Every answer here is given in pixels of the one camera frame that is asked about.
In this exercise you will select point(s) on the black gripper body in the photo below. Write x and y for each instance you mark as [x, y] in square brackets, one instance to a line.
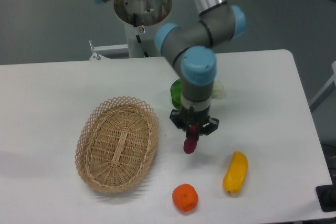
[194, 113]

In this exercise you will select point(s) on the purple sweet potato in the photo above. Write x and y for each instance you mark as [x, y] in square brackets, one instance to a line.
[190, 144]

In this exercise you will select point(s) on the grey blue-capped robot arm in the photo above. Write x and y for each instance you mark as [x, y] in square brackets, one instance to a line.
[188, 50]

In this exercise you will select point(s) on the green bok choy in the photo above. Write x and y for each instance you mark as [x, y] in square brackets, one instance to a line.
[218, 92]

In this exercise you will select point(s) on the yellow mango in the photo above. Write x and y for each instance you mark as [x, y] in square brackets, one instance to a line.
[236, 173]

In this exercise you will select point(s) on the orange tangerine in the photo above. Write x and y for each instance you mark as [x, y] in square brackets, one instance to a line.
[185, 197]

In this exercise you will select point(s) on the woven wicker basket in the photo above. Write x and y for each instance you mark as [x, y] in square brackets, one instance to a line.
[117, 145]

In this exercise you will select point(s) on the black device at table edge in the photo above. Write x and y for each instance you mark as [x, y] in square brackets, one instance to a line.
[326, 197]

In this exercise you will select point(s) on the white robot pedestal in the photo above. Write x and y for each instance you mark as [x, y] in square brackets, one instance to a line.
[140, 40]

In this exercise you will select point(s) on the white metal base frame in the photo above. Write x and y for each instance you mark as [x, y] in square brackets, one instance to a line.
[108, 52]

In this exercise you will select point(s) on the white frame at right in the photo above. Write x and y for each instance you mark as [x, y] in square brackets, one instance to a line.
[323, 92]

